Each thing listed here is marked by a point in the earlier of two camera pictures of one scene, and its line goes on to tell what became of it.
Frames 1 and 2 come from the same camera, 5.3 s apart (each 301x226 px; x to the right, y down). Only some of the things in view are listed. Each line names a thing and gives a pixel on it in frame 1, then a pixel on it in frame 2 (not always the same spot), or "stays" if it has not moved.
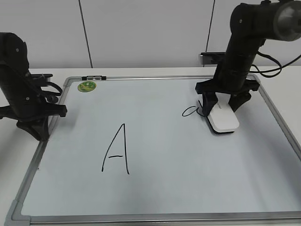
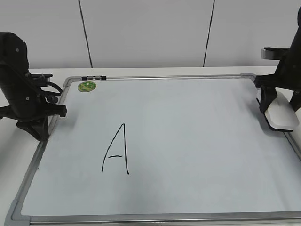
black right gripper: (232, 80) → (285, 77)
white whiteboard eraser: (222, 117) → (281, 116)
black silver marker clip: (93, 77) stays
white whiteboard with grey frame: (137, 150) stays
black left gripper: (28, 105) stays
